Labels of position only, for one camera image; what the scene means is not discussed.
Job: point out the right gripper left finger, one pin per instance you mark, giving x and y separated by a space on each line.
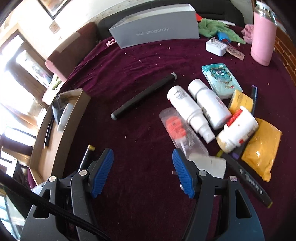
70 194

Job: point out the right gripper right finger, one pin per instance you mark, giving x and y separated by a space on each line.
237 219

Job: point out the black marker yellow cap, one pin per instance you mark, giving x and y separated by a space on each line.
87 159

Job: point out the black marker green cap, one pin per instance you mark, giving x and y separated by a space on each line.
259 192

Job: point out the white power adapter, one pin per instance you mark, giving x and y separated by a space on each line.
213 165

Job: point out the yellow padded envelope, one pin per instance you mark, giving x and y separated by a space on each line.
262 148

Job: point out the clear case orange item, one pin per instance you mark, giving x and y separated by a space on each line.
181 133

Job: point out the white bottle red label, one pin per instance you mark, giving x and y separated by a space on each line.
241 126

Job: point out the white lotion bottle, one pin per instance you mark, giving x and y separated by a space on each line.
212 106

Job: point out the white spray bottle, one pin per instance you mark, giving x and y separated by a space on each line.
190 112

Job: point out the black marker grey cap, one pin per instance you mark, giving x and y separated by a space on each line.
115 115

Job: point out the black marker purple cap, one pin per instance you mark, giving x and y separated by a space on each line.
237 153

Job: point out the white bottle small label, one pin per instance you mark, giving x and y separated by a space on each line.
65 117

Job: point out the cardboard tray box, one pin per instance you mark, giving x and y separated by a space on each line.
50 161

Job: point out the teal tissue pack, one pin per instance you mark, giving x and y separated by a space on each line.
221 80

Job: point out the maroon headboard cushion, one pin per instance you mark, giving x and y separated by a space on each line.
72 51

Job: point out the pink label strip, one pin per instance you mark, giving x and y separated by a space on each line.
234 52

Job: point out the white charger on bed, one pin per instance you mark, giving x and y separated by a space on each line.
216 47

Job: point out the blue small object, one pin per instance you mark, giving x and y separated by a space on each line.
223 37

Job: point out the pink thermos flask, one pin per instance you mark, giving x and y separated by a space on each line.
264 33

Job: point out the pink cloth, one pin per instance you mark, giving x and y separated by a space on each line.
247 33

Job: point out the green cloth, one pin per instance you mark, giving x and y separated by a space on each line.
209 28

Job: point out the framed painting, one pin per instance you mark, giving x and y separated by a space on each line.
53 7

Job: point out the grey shoe box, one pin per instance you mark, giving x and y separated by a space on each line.
170 22

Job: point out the red bag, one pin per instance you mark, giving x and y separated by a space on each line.
198 17

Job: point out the black leather headboard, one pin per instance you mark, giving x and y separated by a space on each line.
214 10

